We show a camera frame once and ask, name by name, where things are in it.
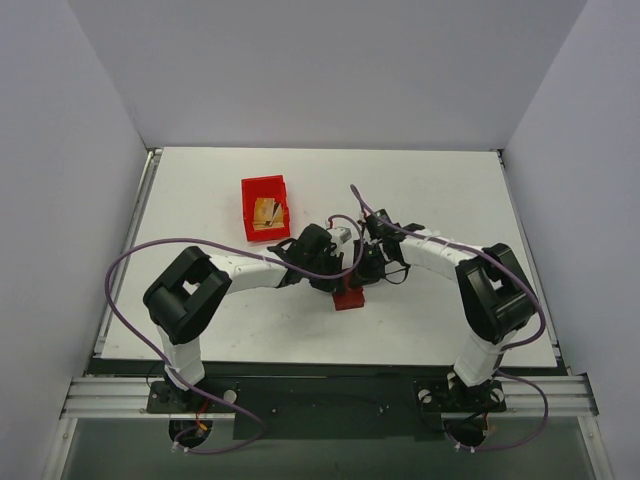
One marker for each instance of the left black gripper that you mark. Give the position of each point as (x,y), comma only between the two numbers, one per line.
(338,279)

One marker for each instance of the red leather card holder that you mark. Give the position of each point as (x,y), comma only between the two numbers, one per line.
(347,297)

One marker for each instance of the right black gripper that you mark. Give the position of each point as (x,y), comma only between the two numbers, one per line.
(367,270)

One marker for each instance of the gold cards in bin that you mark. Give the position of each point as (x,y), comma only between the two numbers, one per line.
(269,214)

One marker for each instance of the red plastic bin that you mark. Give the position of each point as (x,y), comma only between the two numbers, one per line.
(266,186)

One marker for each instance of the aluminium front rail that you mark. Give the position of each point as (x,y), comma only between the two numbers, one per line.
(127,398)

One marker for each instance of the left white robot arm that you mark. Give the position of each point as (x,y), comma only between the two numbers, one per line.
(182,301)

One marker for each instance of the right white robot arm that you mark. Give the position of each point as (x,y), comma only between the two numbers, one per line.
(497,298)

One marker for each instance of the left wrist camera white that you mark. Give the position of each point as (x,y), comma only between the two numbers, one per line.
(340,235)

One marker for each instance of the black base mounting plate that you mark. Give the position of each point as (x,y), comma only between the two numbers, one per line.
(313,402)

